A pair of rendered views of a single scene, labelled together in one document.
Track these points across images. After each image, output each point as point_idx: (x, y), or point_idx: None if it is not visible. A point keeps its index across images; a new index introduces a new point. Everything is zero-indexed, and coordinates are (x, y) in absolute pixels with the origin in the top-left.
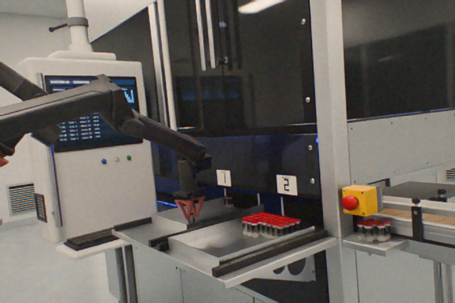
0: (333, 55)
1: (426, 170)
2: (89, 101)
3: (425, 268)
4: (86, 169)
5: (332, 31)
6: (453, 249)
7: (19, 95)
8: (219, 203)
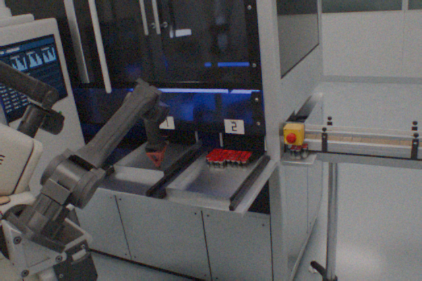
0: (275, 35)
1: (305, 97)
2: (144, 107)
3: None
4: None
5: (273, 18)
6: (343, 155)
7: (35, 96)
8: None
